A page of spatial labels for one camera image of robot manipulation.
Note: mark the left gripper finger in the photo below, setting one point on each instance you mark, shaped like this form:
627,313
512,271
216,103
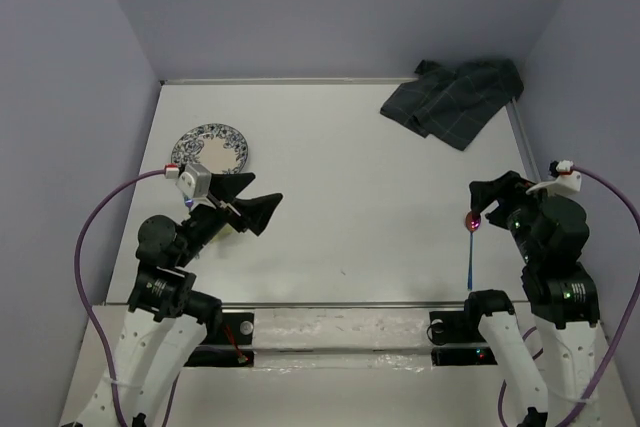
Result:
256,213
226,187

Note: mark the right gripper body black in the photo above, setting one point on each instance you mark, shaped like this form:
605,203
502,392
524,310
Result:
521,209

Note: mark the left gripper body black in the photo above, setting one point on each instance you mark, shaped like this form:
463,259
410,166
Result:
204,222

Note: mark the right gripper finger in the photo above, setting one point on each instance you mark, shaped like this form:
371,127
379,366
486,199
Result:
484,193
499,217

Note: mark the dark checked cloth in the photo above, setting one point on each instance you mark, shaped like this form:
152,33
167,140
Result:
454,104

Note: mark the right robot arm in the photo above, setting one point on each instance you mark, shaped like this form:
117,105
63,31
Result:
550,231

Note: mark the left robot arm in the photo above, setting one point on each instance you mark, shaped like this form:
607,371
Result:
167,320

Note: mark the pale yellow mug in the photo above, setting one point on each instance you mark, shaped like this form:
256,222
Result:
225,235

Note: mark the iridescent spoon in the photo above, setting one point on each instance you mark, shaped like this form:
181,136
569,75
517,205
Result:
472,224

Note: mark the blue floral plate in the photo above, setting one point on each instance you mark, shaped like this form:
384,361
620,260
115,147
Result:
220,148

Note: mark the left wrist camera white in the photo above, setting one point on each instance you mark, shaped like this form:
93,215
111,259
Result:
194,181

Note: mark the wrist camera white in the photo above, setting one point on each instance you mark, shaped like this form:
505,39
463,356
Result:
194,181
565,180

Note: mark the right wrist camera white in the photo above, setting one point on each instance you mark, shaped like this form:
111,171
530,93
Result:
565,180

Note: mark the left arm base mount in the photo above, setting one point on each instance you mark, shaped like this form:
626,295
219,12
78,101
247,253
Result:
231,346

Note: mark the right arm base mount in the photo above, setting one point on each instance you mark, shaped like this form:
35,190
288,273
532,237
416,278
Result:
455,343

